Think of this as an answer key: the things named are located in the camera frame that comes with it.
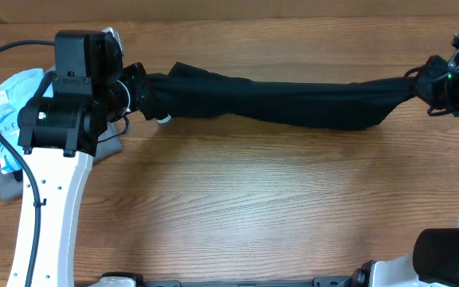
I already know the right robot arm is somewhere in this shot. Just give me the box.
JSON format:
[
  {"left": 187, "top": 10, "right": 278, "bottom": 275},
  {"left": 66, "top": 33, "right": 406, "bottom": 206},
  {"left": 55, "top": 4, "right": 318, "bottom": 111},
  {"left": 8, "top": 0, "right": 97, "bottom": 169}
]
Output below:
[{"left": 313, "top": 33, "right": 459, "bottom": 286}]

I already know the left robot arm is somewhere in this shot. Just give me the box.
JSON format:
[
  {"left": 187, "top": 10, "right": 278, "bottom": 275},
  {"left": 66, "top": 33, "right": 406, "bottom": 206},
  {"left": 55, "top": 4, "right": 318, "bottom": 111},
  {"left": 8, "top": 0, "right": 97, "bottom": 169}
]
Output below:
[{"left": 7, "top": 28, "right": 147, "bottom": 286}]

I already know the light blue printed t-shirt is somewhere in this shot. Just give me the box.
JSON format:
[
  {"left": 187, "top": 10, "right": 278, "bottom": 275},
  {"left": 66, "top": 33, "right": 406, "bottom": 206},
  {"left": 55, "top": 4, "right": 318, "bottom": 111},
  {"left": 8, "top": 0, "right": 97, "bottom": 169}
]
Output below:
[{"left": 0, "top": 68, "right": 45, "bottom": 175}]

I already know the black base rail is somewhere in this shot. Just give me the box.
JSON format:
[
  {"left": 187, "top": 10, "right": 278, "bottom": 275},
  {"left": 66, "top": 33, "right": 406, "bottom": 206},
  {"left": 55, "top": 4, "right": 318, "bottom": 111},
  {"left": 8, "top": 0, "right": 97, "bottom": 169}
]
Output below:
[{"left": 101, "top": 272, "right": 358, "bottom": 287}]

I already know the grey folded garment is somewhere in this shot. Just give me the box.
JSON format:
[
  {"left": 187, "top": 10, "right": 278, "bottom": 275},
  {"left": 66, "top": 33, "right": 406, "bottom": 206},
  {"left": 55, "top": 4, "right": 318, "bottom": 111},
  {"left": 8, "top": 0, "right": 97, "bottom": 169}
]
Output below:
[{"left": 0, "top": 65, "right": 124, "bottom": 202}]

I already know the black t-shirt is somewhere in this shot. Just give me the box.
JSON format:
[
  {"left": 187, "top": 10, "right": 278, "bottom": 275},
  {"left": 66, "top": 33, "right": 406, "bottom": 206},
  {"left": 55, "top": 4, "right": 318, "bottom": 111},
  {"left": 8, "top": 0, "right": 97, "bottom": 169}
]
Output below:
[{"left": 141, "top": 62, "right": 414, "bottom": 131}]

